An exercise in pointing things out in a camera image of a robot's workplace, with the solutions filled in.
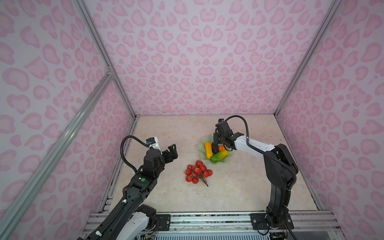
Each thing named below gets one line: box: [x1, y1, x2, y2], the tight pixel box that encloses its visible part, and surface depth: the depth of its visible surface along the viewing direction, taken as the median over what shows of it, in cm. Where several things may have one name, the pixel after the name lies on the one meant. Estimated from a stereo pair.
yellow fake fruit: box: [204, 141, 213, 160], surface depth 97 cm
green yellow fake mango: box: [210, 150, 229, 163], surface depth 92 cm
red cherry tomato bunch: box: [184, 160, 213, 187], surface depth 87 cm
